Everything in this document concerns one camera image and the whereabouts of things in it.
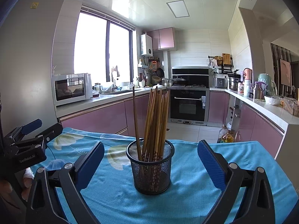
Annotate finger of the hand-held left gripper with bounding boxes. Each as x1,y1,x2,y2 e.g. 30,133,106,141
3,119,43,141
14,122,63,150

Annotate kitchen sink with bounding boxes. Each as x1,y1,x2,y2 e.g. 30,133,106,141
103,89,141,95

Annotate kitchen window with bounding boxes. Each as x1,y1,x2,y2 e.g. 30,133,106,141
74,10,135,83

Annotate narrow pink base cabinet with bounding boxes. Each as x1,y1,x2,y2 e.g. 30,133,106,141
208,91,229,124

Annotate white microwave oven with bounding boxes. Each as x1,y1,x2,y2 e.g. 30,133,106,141
52,73,93,106

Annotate silver rice cooker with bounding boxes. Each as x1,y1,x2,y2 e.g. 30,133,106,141
214,77,227,89

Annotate yellow cooking oil bottle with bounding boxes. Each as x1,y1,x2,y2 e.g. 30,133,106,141
222,131,234,143

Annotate black wok with lid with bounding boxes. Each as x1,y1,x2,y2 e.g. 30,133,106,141
172,76,187,85

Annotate green kitchen appliance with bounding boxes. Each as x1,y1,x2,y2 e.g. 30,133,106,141
257,73,276,96

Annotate bundle of wooden chopsticks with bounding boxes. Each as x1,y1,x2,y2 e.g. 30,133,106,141
132,86,170,189

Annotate pink peninsula base cabinets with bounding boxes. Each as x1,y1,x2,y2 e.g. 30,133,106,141
237,103,284,159

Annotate black range hood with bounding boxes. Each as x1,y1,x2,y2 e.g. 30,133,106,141
172,66,209,88

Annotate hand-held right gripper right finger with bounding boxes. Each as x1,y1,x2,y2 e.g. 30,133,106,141
197,140,276,224

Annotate person's left hand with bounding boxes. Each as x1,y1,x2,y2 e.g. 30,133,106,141
0,167,35,201

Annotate white water heater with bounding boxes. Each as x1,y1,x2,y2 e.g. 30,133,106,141
140,34,153,56

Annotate clear storage basket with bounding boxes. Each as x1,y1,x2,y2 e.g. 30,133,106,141
283,97,299,117

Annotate ceiling light panel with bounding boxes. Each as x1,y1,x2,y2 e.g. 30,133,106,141
166,1,190,18

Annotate pink wall cabinet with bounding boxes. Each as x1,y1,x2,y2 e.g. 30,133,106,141
147,27,175,51

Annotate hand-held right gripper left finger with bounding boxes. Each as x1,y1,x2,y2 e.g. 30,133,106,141
26,141,105,224

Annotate stainless steel pot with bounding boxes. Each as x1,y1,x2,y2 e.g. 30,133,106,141
228,73,241,91

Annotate dark liquid bottle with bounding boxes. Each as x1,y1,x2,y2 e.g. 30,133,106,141
216,125,227,143

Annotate purple lidded jug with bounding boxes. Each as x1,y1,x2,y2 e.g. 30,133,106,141
253,82,265,99

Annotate black wall rack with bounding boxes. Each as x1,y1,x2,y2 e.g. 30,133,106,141
208,55,234,74

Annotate black mesh utensil holder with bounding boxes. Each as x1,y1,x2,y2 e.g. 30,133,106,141
126,139,175,195

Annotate built-in black oven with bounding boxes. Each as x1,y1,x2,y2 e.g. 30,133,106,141
170,89,207,122

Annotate pink thermos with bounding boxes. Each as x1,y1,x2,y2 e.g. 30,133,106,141
243,68,253,83

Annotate white bowl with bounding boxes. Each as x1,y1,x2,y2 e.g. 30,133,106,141
264,96,282,106

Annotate white plastic bottle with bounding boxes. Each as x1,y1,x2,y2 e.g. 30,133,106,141
243,80,252,98

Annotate blue floral tablecloth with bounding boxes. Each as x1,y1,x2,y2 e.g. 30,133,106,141
30,127,292,224

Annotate grey refrigerator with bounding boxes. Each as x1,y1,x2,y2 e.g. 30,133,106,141
0,0,70,136

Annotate framed wall picture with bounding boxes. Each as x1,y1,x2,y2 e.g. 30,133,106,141
280,59,292,87

